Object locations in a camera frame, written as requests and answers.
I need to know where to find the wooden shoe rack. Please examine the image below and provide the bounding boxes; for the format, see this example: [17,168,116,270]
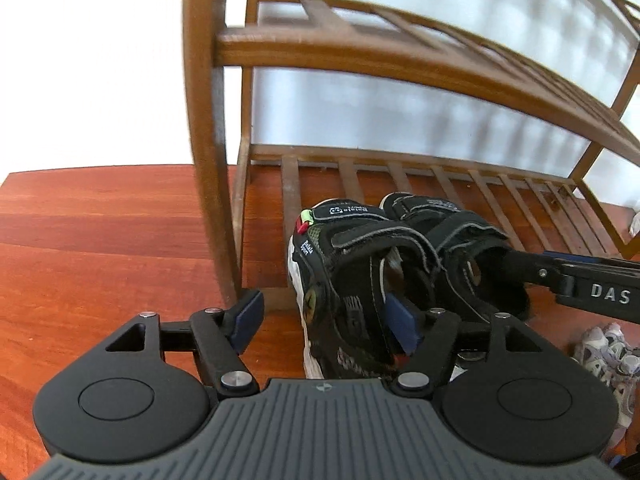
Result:
[182,0,640,306]

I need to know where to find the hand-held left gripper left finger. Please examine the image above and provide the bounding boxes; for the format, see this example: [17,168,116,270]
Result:
[105,289,266,396]

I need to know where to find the black sandal with green tag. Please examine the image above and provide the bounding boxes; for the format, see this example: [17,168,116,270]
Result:
[289,199,443,380]

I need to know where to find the purple white mesh shoe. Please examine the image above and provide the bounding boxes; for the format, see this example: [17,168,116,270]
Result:
[572,324,640,442]

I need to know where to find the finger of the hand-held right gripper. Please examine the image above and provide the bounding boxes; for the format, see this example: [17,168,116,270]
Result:
[542,250,640,273]
[500,248,576,295]

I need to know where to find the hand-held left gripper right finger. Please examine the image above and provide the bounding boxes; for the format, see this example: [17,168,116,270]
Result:
[384,294,547,396]

